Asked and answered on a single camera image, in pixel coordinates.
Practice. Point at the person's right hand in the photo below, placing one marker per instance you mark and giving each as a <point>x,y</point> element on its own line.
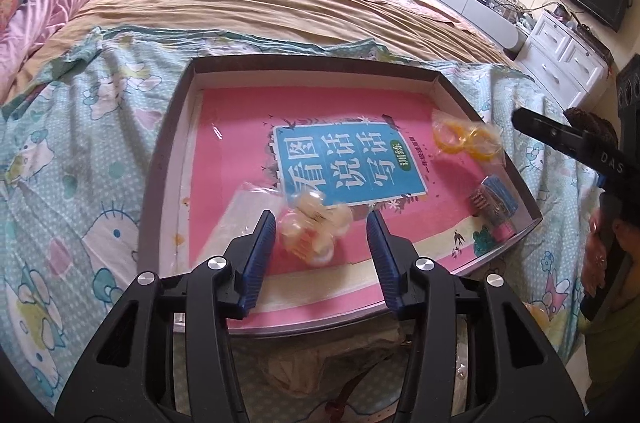
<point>597,253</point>

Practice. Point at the clear bag of yellow rings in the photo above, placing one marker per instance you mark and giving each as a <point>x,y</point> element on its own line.
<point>450,135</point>

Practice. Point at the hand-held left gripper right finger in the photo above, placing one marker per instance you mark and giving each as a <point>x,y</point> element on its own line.
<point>382,258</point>

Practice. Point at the pink picture book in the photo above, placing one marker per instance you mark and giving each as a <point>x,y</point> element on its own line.
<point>240,138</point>

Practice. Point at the white grey dresser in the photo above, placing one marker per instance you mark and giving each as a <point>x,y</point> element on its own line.
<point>470,3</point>

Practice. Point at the blue pink hair clip pack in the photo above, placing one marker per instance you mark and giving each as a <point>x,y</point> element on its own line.
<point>500,198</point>

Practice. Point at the clear bag of cream beads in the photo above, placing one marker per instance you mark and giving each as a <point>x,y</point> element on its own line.
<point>310,213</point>

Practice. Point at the crumpled translucent plastic bag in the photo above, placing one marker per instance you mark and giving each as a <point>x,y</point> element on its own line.
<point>310,363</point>

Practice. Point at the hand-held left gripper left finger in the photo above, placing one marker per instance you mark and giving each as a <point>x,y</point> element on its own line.
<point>257,253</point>

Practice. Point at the brown fuzzy object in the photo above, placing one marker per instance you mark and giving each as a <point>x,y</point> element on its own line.
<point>595,123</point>

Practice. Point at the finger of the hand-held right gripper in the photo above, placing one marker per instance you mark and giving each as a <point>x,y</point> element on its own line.
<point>545,128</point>

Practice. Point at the pink quilt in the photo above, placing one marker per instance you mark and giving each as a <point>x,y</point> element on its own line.
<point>50,3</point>

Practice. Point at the shallow cardboard tray box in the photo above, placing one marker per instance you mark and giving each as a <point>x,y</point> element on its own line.
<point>170,153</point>

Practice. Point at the white drawer cabinet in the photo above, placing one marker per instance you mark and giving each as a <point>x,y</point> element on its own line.
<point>555,48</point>

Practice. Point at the cartoon cat printed blanket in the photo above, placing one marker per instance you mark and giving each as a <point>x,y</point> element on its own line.
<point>75,153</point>

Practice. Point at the flat clear bag white card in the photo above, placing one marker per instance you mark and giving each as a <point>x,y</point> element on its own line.
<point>245,208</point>

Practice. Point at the person's green clothing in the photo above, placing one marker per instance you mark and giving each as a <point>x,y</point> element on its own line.
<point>612,363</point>

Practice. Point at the black speaker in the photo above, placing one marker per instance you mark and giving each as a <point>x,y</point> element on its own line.
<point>630,88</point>

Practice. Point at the tan bedsheet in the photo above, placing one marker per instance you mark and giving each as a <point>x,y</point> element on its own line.
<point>250,3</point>

